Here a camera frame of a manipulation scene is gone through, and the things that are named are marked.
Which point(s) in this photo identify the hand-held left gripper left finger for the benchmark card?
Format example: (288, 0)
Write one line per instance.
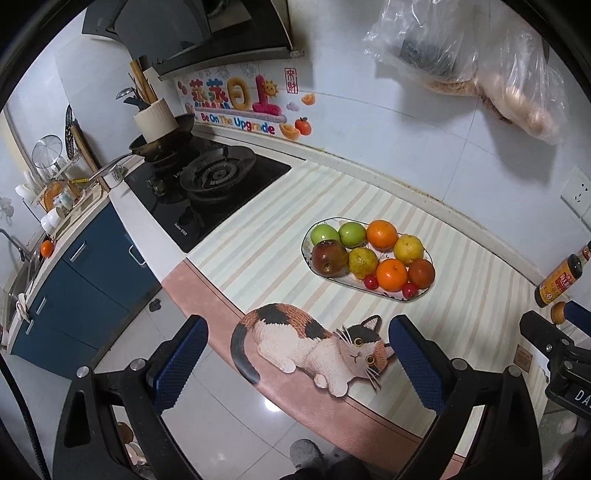
(182, 364)

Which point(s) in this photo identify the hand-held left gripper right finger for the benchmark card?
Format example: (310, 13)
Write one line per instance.
(415, 364)

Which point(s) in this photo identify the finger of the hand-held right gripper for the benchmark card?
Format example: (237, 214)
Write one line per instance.
(579, 314)
(538, 331)

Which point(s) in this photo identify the orange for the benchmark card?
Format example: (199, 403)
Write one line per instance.
(391, 275)
(382, 234)

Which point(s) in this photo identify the floral ceramic plate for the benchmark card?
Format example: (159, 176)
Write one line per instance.
(347, 280)

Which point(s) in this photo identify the green apple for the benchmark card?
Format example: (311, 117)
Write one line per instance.
(324, 234)
(352, 233)

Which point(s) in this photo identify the brown round cap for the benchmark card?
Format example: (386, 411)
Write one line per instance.
(559, 313)

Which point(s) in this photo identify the small brown card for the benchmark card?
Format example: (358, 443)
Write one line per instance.
(522, 358)

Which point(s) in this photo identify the brown sauce bottle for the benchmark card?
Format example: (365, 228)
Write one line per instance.
(558, 279)

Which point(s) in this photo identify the red cherry tomato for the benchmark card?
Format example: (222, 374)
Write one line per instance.
(409, 290)
(370, 282)

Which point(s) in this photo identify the red-brown apple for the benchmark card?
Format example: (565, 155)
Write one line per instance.
(421, 273)

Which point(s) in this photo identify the yellow-green citrus fruit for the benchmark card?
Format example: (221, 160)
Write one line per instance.
(362, 263)

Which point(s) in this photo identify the yellow citrus fruit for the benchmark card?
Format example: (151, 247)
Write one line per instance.
(408, 249)

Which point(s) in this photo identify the blue kitchen cabinet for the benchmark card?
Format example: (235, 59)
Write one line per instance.
(92, 286)

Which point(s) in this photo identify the dark red apple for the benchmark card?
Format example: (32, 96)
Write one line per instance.
(329, 258)

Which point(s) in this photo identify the grey shoe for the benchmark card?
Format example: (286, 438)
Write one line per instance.
(304, 454)

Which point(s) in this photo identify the striped cat print mat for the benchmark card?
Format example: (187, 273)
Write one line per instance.
(277, 221)

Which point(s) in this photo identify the small orange fruit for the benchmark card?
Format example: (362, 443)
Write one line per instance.
(46, 248)

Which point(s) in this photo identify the black gas stove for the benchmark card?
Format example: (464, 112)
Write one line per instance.
(240, 184)

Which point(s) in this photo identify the white mug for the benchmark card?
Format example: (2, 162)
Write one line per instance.
(114, 177)

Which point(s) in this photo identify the dish drying rack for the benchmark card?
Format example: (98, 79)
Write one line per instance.
(69, 187)

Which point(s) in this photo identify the metal sink faucet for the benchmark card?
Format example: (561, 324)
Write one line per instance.
(11, 240)

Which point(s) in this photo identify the dark metal wok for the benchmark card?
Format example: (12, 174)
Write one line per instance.
(161, 143)

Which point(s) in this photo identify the clear plastic bag pale contents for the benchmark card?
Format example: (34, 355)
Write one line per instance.
(521, 92)

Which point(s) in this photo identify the wooden cutting board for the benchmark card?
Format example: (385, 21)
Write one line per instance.
(85, 147)

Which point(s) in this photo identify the cream ribbed utensil holder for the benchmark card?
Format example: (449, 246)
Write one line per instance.
(154, 120)

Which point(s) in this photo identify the metal mesh strainer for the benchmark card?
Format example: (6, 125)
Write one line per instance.
(46, 152)

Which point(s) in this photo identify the black round trivet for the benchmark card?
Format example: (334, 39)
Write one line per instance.
(70, 129)

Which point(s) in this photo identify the bundle of wooden utensils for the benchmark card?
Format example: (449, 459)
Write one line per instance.
(141, 81)

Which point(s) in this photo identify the clear plastic bag dark contents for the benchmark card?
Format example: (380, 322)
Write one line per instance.
(425, 50)

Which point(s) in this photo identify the black range hood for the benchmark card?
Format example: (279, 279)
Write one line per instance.
(184, 27)

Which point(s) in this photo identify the white wall socket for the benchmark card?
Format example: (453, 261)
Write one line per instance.
(577, 194)

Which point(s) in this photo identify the colourful wall sticker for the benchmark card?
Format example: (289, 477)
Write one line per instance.
(231, 99)

